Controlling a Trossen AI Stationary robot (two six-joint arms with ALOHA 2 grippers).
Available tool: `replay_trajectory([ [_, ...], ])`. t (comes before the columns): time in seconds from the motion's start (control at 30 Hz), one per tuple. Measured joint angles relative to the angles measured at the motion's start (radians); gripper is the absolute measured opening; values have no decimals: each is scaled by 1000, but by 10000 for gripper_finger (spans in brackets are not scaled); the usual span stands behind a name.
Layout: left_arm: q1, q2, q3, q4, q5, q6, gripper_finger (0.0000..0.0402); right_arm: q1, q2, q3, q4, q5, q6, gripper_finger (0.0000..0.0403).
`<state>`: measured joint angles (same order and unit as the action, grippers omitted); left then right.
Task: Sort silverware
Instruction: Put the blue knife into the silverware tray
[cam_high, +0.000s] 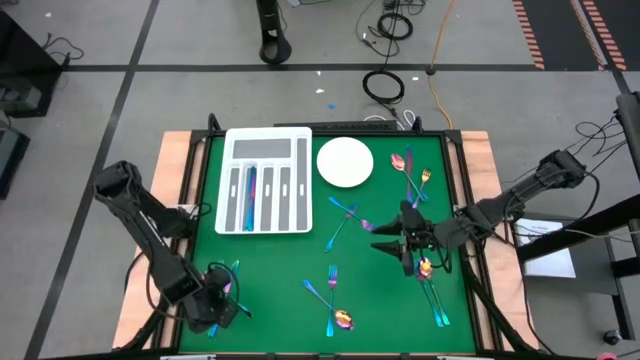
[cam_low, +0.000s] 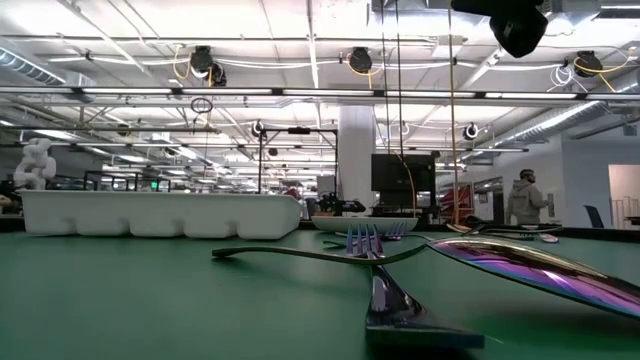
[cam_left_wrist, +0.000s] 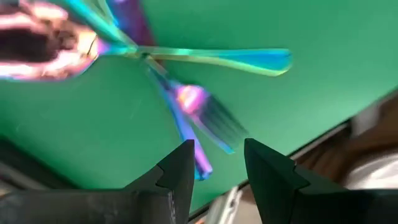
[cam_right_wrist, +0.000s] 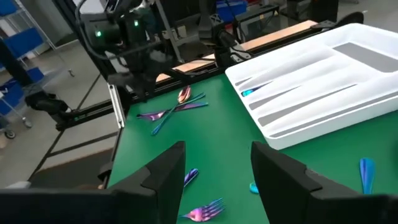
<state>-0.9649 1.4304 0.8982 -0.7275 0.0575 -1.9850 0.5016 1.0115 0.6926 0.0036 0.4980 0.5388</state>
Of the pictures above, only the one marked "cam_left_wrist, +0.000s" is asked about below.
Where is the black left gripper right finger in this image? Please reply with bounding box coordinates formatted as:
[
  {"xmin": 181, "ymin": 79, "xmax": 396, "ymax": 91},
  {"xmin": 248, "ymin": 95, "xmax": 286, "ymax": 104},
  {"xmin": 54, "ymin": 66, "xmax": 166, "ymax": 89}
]
[{"xmin": 243, "ymin": 138, "xmax": 398, "ymax": 224}]

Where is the iridescent rainbow spoon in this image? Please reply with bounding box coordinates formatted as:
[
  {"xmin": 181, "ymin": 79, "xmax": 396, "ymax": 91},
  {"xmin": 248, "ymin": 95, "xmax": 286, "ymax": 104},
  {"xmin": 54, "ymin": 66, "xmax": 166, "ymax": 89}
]
[{"xmin": 0, "ymin": 0, "xmax": 294, "ymax": 82}]

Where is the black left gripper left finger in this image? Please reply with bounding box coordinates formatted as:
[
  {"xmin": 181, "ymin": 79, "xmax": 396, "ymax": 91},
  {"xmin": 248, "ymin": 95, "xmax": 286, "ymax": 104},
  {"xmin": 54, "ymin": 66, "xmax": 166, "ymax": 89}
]
[{"xmin": 0, "ymin": 139, "xmax": 196, "ymax": 224}]

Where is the wooden table board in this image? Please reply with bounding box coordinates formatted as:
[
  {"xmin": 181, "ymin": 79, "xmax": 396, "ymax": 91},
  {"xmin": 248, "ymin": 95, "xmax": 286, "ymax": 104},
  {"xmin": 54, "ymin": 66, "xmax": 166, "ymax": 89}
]
[{"xmin": 292, "ymin": 93, "xmax": 398, "ymax": 187}]

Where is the iridescent rainbow fork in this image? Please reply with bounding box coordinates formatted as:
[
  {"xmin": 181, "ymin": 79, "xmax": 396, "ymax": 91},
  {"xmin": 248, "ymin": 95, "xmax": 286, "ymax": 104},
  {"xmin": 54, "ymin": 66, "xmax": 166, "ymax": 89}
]
[{"xmin": 58, "ymin": 0, "xmax": 249, "ymax": 156}]

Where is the iridescent rainbow knife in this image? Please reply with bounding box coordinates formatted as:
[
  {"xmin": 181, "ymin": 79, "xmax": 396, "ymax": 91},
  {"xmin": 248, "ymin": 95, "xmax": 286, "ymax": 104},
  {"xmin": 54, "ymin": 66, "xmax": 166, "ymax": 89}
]
[{"xmin": 107, "ymin": 0, "xmax": 215, "ymax": 182}]

